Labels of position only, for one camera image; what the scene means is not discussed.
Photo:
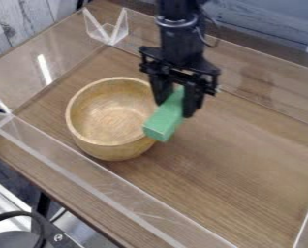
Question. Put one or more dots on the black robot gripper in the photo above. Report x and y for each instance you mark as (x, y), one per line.
(176, 62)

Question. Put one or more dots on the green rectangular block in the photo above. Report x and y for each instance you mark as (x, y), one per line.
(162, 124)

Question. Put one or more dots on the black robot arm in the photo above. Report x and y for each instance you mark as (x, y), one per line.
(182, 12)

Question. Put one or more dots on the brown wooden bowl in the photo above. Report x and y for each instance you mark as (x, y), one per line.
(104, 117)

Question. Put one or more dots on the clear acrylic corner bracket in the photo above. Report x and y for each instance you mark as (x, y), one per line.
(107, 33)

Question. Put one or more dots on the clear acrylic tray wall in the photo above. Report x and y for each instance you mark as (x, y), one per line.
(128, 215)

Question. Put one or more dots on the black metal table bracket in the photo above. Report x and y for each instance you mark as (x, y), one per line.
(55, 238)

